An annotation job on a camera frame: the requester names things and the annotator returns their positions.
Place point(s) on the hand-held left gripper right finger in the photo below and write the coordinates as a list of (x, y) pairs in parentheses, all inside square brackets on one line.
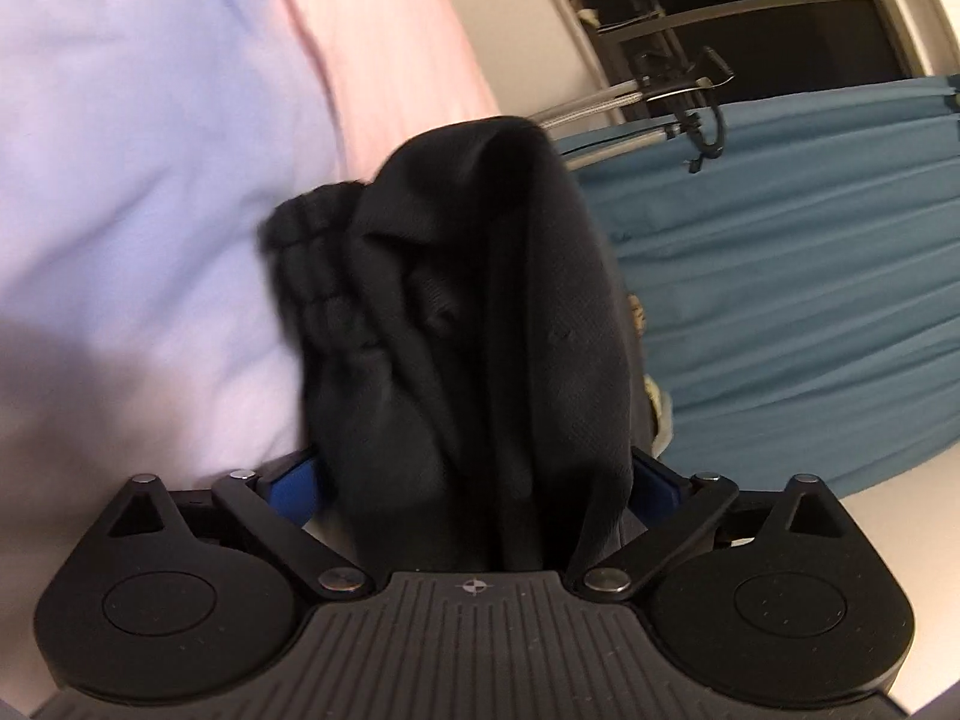
[(660, 495)]

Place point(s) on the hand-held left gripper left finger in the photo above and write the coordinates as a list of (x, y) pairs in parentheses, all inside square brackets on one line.
[(292, 487)]

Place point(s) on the pale yellow fuzzy cloth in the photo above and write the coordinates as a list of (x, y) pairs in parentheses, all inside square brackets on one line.
[(661, 412)]

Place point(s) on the brown patterned cloth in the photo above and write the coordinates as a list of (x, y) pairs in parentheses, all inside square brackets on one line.
[(637, 315)]

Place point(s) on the wide blue curtain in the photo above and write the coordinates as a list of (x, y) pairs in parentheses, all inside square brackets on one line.
[(787, 277)]

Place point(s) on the pink white bed blanket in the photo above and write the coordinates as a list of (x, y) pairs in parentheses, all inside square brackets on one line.
[(150, 165)]

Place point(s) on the garment steamer stand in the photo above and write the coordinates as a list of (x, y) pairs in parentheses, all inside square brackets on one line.
[(600, 101)]

